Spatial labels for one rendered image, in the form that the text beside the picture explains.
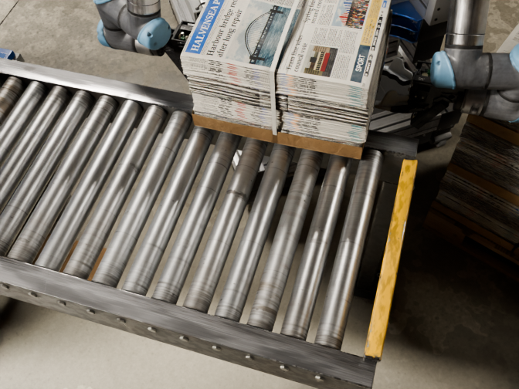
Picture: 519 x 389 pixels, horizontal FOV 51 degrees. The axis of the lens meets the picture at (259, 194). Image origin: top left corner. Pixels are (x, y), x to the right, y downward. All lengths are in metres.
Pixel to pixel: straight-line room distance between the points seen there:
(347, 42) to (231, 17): 0.24
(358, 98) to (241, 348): 0.50
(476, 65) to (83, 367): 1.48
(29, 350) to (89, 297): 0.95
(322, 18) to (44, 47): 1.92
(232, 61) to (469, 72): 0.48
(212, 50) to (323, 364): 0.62
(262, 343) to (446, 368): 0.97
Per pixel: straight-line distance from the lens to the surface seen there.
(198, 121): 1.23
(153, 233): 1.13
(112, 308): 1.09
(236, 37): 1.10
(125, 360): 1.91
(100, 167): 1.26
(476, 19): 1.19
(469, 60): 1.20
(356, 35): 1.10
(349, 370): 1.00
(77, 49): 2.77
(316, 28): 1.11
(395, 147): 1.22
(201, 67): 1.09
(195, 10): 1.66
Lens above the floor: 1.77
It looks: 59 degrees down
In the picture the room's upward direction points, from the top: 7 degrees counter-clockwise
